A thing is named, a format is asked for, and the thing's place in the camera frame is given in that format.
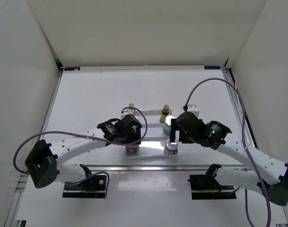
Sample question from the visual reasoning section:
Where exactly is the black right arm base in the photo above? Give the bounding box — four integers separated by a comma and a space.
187, 164, 236, 200

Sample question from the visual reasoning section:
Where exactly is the white tiered organizer tray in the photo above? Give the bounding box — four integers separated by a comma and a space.
125, 110, 176, 159

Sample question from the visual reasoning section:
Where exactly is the tall silver-lid salt jar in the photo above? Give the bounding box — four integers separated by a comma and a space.
162, 115, 176, 136
131, 114, 139, 121

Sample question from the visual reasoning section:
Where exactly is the short spice jar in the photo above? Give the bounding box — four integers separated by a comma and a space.
163, 139, 178, 155
125, 145, 140, 155

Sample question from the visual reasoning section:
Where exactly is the blue label sticker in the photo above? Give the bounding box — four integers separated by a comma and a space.
204, 65, 221, 70
64, 67, 80, 71

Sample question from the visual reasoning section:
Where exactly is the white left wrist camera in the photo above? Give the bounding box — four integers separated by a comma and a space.
121, 108, 135, 121

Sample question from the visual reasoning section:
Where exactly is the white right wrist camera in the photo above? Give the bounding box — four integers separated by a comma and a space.
187, 105, 200, 118

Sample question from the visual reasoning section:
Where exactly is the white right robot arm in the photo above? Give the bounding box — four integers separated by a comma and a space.
170, 112, 288, 207

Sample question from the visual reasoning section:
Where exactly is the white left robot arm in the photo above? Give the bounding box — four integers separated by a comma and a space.
25, 114, 142, 189

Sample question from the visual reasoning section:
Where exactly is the right blue label sticker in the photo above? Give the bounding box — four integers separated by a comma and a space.
204, 65, 221, 70

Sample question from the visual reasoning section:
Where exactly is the left blue label sticker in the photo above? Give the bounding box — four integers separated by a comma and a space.
64, 67, 80, 71

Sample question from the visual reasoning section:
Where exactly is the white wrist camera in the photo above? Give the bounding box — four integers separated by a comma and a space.
121, 108, 135, 121
187, 105, 200, 118

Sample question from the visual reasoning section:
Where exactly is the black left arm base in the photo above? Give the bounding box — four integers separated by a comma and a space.
62, 164, 110, 199

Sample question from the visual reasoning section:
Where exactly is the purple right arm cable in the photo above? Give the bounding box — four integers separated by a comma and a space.
183, 78, 272, 227

